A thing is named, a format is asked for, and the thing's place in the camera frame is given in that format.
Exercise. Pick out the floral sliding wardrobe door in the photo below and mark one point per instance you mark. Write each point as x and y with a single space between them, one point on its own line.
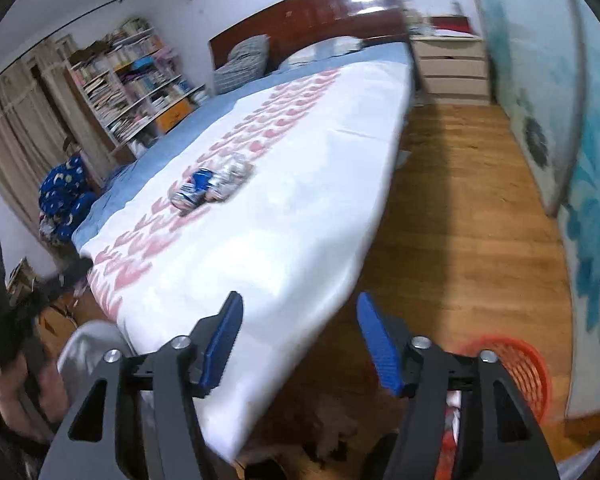
580 160

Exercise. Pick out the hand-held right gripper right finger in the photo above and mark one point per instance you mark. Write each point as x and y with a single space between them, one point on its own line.
380 350

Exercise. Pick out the wooden chair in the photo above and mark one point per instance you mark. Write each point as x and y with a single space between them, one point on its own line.
70 149

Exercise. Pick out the grey trouser leg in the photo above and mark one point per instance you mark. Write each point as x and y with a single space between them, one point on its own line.
90 345

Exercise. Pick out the light striped pillow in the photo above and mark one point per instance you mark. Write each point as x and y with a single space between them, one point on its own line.
320 50

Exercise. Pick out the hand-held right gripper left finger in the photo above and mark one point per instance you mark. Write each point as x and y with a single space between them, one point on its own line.
225 345

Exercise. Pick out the beige curtain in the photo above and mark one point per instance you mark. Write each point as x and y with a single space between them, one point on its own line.
20 150

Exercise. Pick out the wooden bed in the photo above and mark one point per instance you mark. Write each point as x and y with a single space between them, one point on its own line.
320 10

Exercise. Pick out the light wooden nightstand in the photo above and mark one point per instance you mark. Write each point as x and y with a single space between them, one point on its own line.
455 70

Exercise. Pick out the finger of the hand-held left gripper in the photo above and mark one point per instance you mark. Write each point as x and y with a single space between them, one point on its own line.
45 292

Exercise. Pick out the blue moon print cloth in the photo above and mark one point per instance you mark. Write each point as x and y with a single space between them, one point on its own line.
65 195

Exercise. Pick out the plaid pillow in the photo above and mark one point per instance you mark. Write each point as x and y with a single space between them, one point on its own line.
242 65

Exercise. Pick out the white bookshelf with books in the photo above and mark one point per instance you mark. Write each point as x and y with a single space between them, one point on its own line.
130 85

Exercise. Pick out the blue bed sheet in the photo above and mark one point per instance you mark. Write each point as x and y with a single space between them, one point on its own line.
180 135

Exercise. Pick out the person's left hand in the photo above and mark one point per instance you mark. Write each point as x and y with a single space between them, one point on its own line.
10 395

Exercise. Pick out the red plastic basket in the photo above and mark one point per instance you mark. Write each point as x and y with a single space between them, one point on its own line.
520 365

